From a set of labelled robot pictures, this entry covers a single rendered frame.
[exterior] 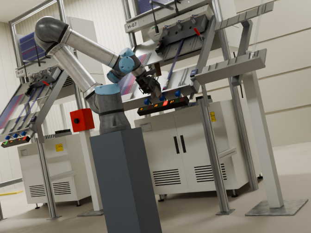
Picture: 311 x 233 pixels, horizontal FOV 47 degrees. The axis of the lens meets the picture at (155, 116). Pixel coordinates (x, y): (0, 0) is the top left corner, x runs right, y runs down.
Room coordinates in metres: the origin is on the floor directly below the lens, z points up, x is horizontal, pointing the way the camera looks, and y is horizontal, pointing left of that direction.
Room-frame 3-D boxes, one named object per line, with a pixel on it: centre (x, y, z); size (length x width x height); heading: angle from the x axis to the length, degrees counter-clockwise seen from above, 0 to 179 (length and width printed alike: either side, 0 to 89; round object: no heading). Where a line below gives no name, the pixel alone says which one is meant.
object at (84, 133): (2.71, 0.55, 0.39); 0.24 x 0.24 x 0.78; 56
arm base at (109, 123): (1.69, 0.20, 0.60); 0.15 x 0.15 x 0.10
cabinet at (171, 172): (2.69, -0.31, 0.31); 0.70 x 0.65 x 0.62; 56
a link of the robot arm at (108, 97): (1.69, 0.20, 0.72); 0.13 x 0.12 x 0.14; 22
